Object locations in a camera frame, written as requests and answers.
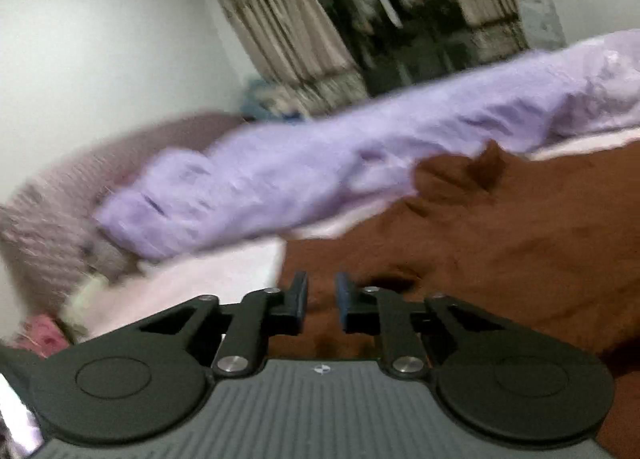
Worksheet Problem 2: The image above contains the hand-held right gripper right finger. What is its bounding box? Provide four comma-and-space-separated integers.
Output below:
335, 272, 507, 380

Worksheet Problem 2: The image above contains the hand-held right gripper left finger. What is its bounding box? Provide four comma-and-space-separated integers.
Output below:
133, 271, 309, 380

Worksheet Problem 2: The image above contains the brown garment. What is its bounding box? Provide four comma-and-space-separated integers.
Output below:
270, 139, 640, 459

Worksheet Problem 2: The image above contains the window with hanging clothes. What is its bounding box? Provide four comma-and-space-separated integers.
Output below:
289, 0, 501, 96

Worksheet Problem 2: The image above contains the pink printed bed sheet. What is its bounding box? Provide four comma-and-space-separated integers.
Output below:
75, 128, 640, 342

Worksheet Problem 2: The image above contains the purple quilt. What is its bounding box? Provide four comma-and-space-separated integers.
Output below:
92, 29, 640, 262

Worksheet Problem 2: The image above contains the grey brown plush cloth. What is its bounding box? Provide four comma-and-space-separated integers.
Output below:
82, 236, 138, 282

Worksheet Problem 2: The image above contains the pale green pillow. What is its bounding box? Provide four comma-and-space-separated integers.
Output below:
59, 273, 113, 337

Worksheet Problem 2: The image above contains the pink floral cloth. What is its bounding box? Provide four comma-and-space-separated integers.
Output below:
9, 314, 72, 361

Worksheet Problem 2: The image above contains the pink padded headboard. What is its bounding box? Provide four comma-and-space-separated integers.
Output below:
0, 111, 247, 322

